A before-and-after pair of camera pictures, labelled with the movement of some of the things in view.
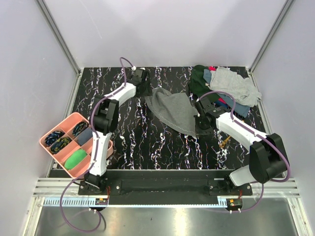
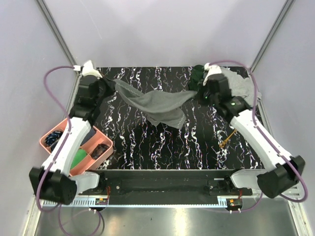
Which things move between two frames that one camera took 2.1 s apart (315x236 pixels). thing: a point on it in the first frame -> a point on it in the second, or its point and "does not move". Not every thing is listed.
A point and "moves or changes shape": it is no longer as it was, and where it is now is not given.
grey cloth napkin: [174, 110] moves or changes shape
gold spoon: [222, 144] does not move
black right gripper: [199, 132] -> [201, 90]
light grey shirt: [224, 79] does not move
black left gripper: [148, 91] -> [110, 84]
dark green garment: [198, 86] does not move
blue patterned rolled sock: [53, 136] does not move
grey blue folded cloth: [85, 136] does not move
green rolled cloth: [74, 158] does not move
